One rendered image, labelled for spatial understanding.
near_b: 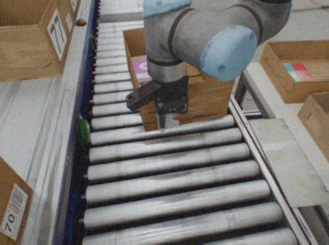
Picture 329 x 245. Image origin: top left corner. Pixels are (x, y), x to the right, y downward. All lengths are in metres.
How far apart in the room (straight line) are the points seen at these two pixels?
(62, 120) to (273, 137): 0.63
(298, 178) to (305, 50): 0.64
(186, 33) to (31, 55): 0.52
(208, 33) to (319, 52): 0.91
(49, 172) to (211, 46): 0.41
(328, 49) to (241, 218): 0.88
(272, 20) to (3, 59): 0.71
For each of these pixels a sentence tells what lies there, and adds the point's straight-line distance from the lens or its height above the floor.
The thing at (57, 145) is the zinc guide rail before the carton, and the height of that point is 0.89.
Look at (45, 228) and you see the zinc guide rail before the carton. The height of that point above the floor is 0.89.
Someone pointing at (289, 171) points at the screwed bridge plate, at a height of 0.75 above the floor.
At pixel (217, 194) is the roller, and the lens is 0.63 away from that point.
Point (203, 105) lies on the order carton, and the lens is 0.72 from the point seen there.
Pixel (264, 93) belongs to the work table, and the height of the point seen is 0.75.
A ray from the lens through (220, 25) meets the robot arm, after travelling 0.38.
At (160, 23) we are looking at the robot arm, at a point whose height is 1.14.
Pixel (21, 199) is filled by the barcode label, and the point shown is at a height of 0.91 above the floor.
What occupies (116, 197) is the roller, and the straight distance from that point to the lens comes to 0.65.
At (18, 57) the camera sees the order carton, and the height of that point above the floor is 0.96.
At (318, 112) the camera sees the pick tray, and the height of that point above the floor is 0.83.
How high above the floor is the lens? 1.31
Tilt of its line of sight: 47 degrees down
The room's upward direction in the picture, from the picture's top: straight up
